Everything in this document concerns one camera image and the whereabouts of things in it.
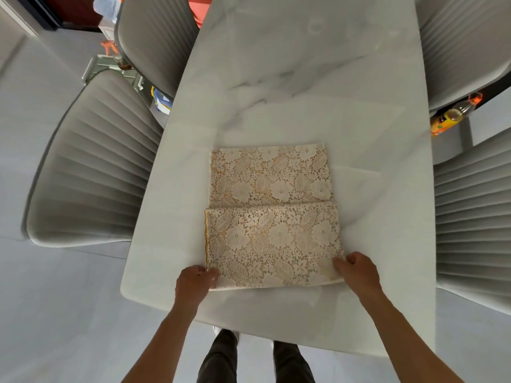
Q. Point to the person's right hand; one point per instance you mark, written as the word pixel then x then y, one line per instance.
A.
pixel 361 275

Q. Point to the person's left hand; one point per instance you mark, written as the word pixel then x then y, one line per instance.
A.
pixel 193 283

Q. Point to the person's right thumb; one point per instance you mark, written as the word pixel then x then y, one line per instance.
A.
pixel 342 269

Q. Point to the person's left thumb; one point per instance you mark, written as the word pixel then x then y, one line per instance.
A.
pixel 211 274

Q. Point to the cream lace floral cloth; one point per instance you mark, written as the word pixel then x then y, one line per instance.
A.
pixel 273 219

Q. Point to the person's left forearm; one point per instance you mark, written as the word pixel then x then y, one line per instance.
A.
pixel 165 343

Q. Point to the person's right forearm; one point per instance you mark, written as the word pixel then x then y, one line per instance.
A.
pixel 403 339

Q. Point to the person's left leg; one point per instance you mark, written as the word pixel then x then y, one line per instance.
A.
pixel 219 358

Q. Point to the person's leg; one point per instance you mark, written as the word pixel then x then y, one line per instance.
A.
pixel 291 364
pixel 219 358

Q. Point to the person's right leg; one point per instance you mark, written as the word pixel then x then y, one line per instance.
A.
pixel 291 364

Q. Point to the grey ribbed upholstered chair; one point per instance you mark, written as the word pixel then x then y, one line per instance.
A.
pixel 475 219
pixel 465 47
pixel 157 35
pixel 95 163

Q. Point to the white marble table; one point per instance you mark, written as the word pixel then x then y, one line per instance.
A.
pixel 295 115

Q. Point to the blue and yellow packet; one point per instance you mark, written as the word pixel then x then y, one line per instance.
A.
pixel 160 100

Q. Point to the orange juice bottle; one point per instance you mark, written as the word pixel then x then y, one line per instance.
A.
pixel 453 115

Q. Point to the glass side table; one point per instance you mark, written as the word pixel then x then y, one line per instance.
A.
pixel 111 69

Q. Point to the orange plastic object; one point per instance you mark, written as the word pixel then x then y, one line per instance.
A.
pixel 199 7

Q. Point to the dark wooden cabinet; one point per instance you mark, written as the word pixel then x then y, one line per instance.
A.
pixel 66 9

